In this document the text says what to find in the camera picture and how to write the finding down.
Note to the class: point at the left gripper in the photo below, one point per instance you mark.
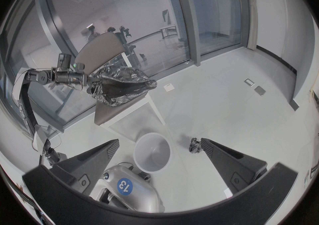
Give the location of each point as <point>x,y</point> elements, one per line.
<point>69,78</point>

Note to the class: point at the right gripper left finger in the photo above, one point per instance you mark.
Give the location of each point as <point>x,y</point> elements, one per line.
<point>82,169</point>

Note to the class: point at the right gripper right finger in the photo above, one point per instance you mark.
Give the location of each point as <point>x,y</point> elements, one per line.
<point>231,166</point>

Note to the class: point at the black plastic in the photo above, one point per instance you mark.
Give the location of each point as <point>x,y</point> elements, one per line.
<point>195,146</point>

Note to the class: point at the black plastic bag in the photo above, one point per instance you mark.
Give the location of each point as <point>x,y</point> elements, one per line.
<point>119,87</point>

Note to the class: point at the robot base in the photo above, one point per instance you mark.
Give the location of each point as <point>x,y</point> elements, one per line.
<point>144,194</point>

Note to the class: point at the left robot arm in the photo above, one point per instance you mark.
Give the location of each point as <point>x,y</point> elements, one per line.
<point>27,109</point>

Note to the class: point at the white trash bin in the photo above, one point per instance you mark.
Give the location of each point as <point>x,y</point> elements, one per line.
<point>152,151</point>

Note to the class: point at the grey white-legged chair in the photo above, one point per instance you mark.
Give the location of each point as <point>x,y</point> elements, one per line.
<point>99,47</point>

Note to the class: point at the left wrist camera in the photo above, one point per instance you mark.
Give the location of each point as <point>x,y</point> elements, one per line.
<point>80,67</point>

